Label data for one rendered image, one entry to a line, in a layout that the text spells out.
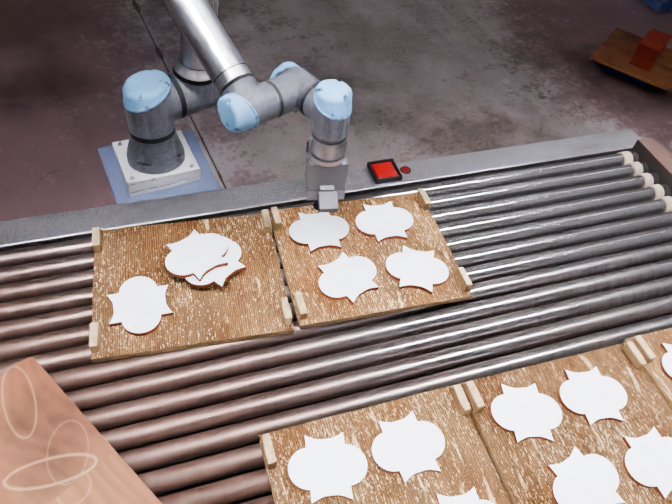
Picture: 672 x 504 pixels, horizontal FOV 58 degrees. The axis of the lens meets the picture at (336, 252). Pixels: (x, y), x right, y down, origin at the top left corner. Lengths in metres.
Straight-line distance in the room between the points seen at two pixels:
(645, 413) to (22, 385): 1.19
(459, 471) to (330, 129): 0.70
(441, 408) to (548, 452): 0.22
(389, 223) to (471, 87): 2.42
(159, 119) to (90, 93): 2.03
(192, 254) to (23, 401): 0.46
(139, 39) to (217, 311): 2.89
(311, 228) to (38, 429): 0.73
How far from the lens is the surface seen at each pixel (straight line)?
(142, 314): 1.33
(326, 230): 1.46
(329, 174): 1.30
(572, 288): 1.57
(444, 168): 1.75
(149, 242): 1.47
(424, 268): 1.43
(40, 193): 3.06
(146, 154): 1.64
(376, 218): 1.51
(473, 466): 1.22
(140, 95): 1.57
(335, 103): 1.18
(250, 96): 1.19
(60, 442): 1.12
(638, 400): 1.43
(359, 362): 1.30
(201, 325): 1.31
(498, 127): 3.58
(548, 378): 1.37
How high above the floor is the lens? 2.02
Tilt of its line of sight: 49 degrees down
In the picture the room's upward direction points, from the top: 8 degrees clockwise
